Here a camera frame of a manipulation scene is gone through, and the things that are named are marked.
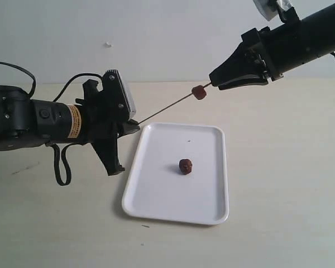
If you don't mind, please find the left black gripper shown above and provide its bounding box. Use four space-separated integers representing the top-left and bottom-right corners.
69 79 140 176

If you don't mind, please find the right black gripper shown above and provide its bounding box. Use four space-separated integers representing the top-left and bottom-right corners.
209 18 310 90

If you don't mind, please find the thin metal skewer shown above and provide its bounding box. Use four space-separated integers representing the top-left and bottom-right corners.
138 82 212 125

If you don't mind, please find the red date top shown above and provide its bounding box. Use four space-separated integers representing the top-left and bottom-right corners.
192 85 207 100

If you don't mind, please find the right grey black robot arm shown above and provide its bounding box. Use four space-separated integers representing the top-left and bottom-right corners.
209 1 335 90

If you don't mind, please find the left grey black robot arm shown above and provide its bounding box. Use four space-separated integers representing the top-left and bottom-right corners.
0 79 140 180

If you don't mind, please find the dark red date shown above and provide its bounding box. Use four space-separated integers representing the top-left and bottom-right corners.
179 159 193 175

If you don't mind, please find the white rectangular plastic tray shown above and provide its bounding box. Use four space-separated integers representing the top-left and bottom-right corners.
122 122 229 226

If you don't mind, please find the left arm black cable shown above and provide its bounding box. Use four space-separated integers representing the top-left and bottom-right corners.
0 61 104 186

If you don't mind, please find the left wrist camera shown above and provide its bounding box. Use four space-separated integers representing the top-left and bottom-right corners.
102 69 136 122

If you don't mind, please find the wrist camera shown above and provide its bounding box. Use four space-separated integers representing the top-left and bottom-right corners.
102 69 136 122
253 0 293 22

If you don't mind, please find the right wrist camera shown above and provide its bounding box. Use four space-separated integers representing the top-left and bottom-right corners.
253 0 293 22

